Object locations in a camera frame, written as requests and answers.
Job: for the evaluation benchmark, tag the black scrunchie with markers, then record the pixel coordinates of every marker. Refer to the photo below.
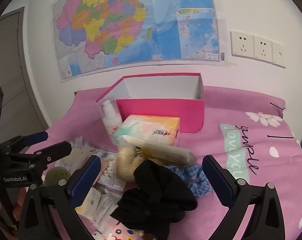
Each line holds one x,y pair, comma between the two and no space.
161,192

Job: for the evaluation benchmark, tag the white wet wipes pack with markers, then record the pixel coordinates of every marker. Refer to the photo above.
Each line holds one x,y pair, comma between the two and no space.
166,152

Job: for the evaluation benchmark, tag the cotton swab packet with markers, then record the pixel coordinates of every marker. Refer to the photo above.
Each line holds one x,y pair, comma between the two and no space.
111,172

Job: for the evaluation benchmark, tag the colourful wall map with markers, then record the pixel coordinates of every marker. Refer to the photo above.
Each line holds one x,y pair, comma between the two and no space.
116,30

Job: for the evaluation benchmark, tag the pink printed bedsheet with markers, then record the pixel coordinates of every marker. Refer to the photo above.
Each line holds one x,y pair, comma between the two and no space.
216,142

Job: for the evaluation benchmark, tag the green plush toy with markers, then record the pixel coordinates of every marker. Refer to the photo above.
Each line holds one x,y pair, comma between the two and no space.
56,176

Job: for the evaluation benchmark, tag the person's left hand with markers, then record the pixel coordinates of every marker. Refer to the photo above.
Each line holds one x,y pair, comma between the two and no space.
19,200

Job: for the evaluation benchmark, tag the pink cardboard box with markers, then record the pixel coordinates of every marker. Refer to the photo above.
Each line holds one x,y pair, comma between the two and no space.
161,112

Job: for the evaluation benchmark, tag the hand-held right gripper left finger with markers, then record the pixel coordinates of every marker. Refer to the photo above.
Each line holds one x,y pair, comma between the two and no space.
87,180

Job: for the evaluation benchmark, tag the clear printed packet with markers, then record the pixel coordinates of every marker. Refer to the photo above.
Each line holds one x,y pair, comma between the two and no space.
103,207

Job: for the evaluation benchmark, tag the beige fuzzy scrunchie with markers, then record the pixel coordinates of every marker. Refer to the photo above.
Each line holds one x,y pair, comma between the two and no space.
126,165

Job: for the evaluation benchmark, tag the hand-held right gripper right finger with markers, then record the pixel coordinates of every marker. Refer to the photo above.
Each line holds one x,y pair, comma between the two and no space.
217,178

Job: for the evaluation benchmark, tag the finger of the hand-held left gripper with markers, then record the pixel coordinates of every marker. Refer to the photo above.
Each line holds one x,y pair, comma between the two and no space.
54,150
34,137

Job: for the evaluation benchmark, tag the white spray bottle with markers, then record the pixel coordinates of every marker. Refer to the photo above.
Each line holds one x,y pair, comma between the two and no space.
111,122

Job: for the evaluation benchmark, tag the blue gingham scrunchie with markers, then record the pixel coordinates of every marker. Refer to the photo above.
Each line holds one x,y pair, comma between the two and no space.
198,185

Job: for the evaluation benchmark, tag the white wall switch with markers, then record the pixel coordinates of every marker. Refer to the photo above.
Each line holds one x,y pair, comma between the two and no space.
279,55

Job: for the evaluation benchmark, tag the pastel tissue pack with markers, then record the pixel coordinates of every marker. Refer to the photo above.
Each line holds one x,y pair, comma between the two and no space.
146,127

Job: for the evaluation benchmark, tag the white wall socket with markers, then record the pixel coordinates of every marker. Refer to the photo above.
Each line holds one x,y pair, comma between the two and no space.
242,44
263,49

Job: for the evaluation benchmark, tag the small pale yellow packet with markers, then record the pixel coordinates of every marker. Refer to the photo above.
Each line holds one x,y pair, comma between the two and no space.
89,201

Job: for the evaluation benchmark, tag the pink floral tissue pack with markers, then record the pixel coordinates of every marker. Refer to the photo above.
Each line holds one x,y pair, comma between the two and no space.
121,233

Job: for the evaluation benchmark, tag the grey door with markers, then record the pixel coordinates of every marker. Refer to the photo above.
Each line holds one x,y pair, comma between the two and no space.
13,67

